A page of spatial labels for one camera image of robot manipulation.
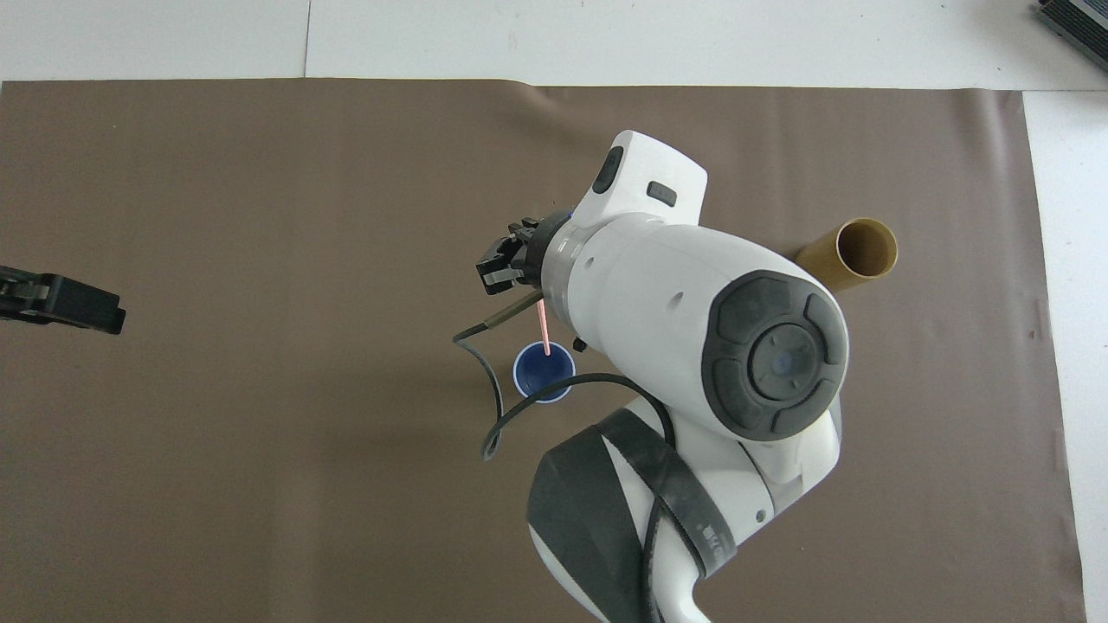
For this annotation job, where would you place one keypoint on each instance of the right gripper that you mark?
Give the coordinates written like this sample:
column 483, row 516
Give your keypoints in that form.
column 535, row 256

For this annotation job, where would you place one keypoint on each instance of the pink chopstick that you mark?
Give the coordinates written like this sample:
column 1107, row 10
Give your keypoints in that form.
column 545, row 330

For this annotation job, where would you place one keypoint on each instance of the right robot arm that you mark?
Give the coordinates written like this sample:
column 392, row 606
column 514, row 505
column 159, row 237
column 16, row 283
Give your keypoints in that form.
column 658, row 294

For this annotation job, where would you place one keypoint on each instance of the blue cup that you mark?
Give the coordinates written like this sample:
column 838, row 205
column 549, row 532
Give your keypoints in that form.
column 535, row 374

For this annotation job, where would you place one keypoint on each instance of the brown cardboard tube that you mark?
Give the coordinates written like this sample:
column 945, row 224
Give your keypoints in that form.
column 853, row 255

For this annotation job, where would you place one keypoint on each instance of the dark grey device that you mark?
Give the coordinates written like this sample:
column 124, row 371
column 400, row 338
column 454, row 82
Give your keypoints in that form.
column 1078, row 22

